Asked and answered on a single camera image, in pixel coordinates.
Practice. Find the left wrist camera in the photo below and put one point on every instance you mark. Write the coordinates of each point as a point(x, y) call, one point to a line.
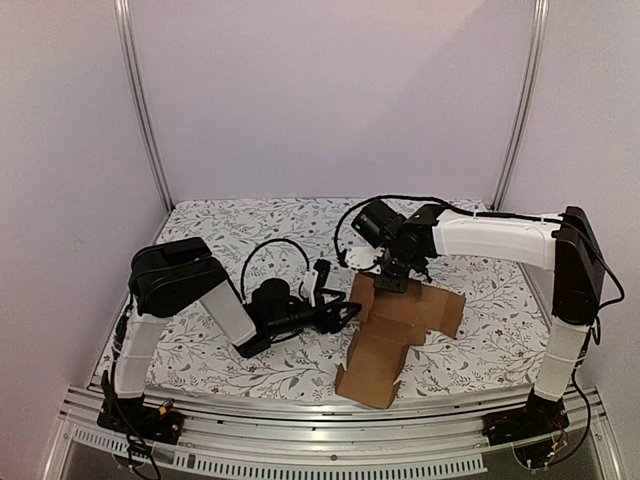
point(314, 282)

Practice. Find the left aluminium frame post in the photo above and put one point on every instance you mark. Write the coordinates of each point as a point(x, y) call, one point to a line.
point(125, 28)

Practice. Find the brown cardboard box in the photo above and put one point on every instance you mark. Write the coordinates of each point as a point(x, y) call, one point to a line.
point(388, 325)

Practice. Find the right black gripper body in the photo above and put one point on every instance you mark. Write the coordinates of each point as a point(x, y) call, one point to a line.
point(393, 282)

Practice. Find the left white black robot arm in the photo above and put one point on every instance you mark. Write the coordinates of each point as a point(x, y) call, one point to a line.
point(167, 278)

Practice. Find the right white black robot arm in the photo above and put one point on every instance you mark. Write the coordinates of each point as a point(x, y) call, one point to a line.
point(563, 244)

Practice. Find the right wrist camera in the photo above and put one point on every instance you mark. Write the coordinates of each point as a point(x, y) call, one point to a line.
point(364, 259)

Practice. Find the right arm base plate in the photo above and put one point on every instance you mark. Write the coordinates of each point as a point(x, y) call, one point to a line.
point(523, 423)

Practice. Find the aluminium frame post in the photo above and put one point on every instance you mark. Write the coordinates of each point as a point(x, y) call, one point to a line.
point(125, 28)
point(525, 99)

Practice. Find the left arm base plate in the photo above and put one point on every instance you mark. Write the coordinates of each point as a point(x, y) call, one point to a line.
point(132, 416)

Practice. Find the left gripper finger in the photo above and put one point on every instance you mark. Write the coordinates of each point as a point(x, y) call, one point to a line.
point(338, 322)
point(348, 310)

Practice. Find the right aluminium frame post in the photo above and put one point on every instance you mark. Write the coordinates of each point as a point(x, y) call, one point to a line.
point(525, 99)

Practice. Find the front aluminium rail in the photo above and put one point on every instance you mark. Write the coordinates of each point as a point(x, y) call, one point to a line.
point(420, 438)

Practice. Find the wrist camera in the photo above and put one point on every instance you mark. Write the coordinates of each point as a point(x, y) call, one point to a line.
point(314, 282)
point(364, 259)

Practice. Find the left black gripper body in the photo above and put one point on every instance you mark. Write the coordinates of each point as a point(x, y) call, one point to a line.
point(286, 325)

